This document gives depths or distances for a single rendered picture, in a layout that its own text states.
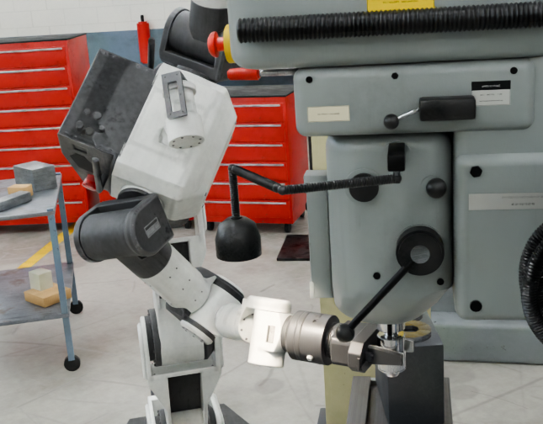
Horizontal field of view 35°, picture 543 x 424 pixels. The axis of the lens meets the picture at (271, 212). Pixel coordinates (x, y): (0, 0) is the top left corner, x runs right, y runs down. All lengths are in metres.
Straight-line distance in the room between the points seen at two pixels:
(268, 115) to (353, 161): 4.70
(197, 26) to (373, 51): 0.61
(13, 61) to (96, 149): 4.93
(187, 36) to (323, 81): 0.59
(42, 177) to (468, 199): 3.50
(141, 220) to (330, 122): 0.49
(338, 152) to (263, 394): 2.78
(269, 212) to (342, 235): 4.83
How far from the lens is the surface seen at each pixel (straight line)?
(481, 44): 1.21
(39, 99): 6.54
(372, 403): 2.05
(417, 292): 1.33
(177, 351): 2.09
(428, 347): 1.84
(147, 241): 1.59
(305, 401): 3.90
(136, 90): 1.69
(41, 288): 4.50
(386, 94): 1.22
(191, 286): 1.72
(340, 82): 1.22
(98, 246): 1.62
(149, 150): 1.64
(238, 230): 1.31
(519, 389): 4.02
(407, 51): 1.21
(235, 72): 1.46
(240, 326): 1.62
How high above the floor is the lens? 1.88
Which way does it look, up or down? 16 degrees down
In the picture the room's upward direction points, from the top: 4 degrees counter-clockwise
